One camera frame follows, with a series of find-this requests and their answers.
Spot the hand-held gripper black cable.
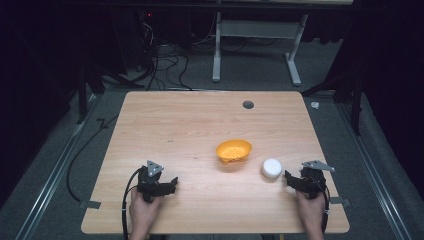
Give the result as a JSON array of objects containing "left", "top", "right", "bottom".
[
  {"left": 313, "top": 176, "right": 332, "bottom": 235},
  {"left": 121, "top": 167, "right": 144, "bottom": 240}
]

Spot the grey tape strip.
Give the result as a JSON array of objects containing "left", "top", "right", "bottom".
[
  {"left": 79, "top": 199, "right": 102, "bottom": 211},
  {"left": 329, "top": 196, "right": 352, "bottom": 208}
]

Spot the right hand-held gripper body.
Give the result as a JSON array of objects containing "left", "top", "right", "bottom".
[{"left": 296, "top": 159, "right": 336, "bottom": 201}]

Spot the orange plastic bowl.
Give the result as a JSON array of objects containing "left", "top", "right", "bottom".
[{"left": 215, "top": 138, "right": 253, "bottom": 165}]

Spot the tangle of black floor cables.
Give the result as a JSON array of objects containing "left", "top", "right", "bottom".
[{"left": 134, "top": 19, "right": 218, "bottom": 92}]

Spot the white metal desk frame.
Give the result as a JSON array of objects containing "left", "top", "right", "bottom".
[{"left": 211, "top": 12, "right": 310, "bottom": 87}]

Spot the black metal stand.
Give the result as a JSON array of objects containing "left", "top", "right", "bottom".
[
  {"left": 301, "top": 71, "right": 364, "bottom": 137},
  {"left": 75, "top": 63, "right": 146, "bottom": 126}
]

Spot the left hand-held gripper black cable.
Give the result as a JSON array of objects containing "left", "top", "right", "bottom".
[{"left": 121, "top": 167, "right": 144, "bottom": 240}]

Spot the person's left hand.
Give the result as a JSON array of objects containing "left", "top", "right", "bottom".
[{"left": 128, "top": 188, "right": 165, "bottom": 233}]

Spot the right hand-held gripper black cable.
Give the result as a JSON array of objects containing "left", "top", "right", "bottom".
[{"left": 313, "top": 176, "right": 332, "bottom": 235}]

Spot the white round container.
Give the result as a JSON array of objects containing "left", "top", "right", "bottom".
[{"left": 260, "top": 158, "right": 283, "bottom": 180}]

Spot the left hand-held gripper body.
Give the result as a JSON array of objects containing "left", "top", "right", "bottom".
[{"left": 136, "top": 159, "right": 172, "bottom": 204}]

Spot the person's right hand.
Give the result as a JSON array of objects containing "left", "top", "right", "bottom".
[{"left": 295, "top": 190, "right": 327, "bottom": 232}]

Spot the black floor cable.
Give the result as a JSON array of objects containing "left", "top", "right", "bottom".
[{"left": 65, "top": 114, "right": 120, "bottom": 203}]

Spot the metal floor rail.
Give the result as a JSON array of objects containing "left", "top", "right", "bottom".
[
  {"left": 13, "top": 94, "right": 101, "bottom": 240},
  {"left": 336, "top": 101, "right": 414, "bottom": 240}
]

